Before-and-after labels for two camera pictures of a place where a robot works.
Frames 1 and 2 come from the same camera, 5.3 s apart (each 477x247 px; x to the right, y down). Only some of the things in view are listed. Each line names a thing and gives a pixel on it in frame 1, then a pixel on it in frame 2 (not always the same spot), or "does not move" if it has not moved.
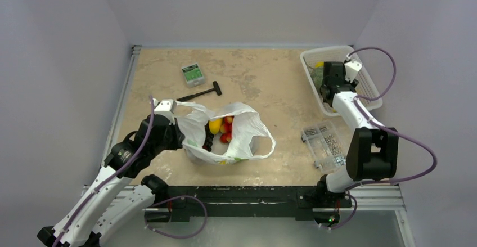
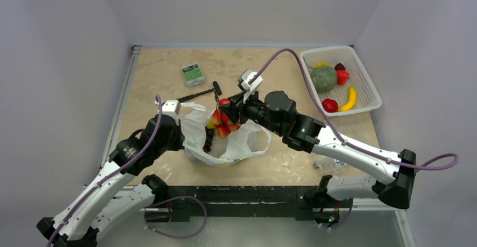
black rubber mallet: [216, 88] does not move
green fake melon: [317, 75] does not move
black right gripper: [333, 72] to [236, 104]
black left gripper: [179, 137] does not move
